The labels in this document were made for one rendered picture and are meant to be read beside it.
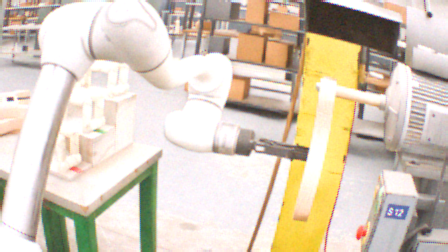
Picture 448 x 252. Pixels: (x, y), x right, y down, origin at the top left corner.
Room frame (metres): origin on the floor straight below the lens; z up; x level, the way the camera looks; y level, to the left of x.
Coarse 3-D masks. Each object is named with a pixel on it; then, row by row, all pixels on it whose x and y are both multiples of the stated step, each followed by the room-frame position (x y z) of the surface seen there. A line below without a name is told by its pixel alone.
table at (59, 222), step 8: (0, 192) 1.71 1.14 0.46; (0, 200) 1.70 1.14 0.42; (0, 208) 1.16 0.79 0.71; (0, 216) 1.15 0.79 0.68; (56, 216) 1.57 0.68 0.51; (64, 216) 1.60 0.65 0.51; (56, 224) 1.57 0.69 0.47; (64, 224) 1.60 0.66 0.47; (56, 232) 1.57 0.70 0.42; (64, 232) 1.59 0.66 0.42; (56, 240) 1.57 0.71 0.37; (64, 240) 1.58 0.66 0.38; (64, 248) 1.57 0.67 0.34
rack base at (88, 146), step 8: (64, 120) 1.38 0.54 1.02; (72, 120) 1.39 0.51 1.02; (80, 120) 1.40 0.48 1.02; (80, 128) 1.32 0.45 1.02; (104, 128) 1.36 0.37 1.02; (112, 128) 1.37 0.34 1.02; (80, 136) 1.25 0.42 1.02; (88, 136) 1.25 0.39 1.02; (96, 136) 1.27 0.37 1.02; (104, 136) 1.32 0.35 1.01; (112, 136) 1.37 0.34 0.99; (80, 144) 1.25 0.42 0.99; (88, 144) 1.24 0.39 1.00; (96, 144) 1.26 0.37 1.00; (104, 144) 1.32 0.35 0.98; (112, 144) 1.37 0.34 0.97; (80, 152) 1.25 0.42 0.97; (88, 152) 1.24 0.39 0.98; (96, 152) 1.27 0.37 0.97; (104, 152) 1.32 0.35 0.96; (112, 152) 1.38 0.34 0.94; (88, 160) 1.24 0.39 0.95; (96, 160) 1.26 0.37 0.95; (104, 160) 1.32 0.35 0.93
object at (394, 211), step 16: (384, 176) 0.93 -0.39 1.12; (400, 176) 0.93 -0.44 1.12; (384, 192) 0.84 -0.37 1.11; (400, 192) 0.82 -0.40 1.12; (416, 192) 0.83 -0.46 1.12; (384, 208) 0.82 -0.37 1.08; (400, 208) 0.81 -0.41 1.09; (368, 224) 0.90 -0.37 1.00; (384, 224) 0.82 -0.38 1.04; (400, 224) 0.81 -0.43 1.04; (368, 240) 0.83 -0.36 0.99; (384, 240) 0.82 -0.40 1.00; (400, 240) 0.81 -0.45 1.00
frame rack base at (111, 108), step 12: (132, 96) 1.50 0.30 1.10; (72, 108) 1.44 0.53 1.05; (108, 108) 1.40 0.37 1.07; (120, 108) 1.42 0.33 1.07; (132, 108) 1.51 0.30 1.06; (108, 120) 1.40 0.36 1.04; (120, 120) 1.42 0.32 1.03; (132, 120) 1.52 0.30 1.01; (120, 132) 1.43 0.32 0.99; (132, 132) 1.52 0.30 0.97; (120, 144) 1.43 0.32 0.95
